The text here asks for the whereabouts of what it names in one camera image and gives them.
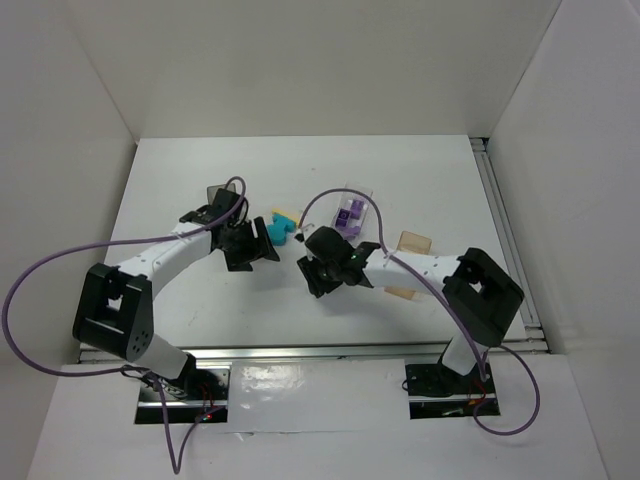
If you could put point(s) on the purple rounded lego brick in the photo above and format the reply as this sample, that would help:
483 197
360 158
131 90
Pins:
357 209

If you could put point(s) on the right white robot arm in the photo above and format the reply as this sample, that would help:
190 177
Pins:
481 298

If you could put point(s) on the smoky grey plastic container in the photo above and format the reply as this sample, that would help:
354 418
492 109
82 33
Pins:
222 193

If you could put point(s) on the purple sloped lego brick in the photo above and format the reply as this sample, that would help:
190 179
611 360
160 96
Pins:
346 225

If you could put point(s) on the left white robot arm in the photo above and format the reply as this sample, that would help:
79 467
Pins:
115 311

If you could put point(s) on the clear plastic container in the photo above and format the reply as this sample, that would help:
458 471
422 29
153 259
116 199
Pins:
354 191

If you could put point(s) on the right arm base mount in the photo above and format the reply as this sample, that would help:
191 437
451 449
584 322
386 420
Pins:
435 392

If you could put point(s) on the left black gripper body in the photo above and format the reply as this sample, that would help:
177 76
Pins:
248 245

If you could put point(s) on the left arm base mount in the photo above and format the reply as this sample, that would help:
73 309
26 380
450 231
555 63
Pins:
208 398

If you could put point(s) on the aluminium rail front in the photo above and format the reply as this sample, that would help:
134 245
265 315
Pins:
317 352

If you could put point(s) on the aluminium rail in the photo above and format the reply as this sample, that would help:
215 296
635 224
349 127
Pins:
535 342
317 352

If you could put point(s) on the teal lego figure piece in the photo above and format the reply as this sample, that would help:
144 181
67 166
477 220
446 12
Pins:
279 228

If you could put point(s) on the aluminium rail right side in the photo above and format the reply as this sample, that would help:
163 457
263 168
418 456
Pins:
535 342

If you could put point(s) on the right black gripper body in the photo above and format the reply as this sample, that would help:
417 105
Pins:
314 275

